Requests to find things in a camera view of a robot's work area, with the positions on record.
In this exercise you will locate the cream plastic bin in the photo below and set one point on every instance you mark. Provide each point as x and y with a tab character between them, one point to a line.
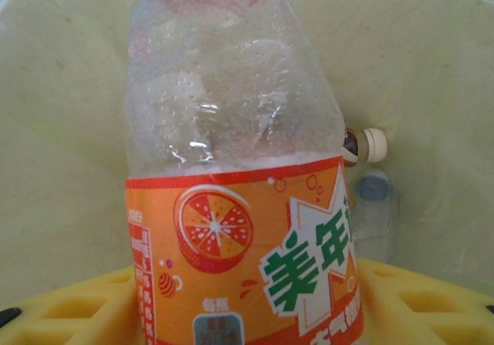
424	71

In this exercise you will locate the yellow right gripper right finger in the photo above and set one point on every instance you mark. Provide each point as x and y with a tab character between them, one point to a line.
424	314

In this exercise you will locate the brown coffee drink bottle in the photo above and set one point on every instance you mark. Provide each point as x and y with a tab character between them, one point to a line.
372	144

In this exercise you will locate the orange soda label clear bottle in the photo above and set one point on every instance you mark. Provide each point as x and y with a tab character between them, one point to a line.
239	244

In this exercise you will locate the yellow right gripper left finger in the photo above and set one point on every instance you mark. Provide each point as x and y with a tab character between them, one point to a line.
69	318

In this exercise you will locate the clear bluish bottle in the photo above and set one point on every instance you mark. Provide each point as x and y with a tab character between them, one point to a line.
372	187

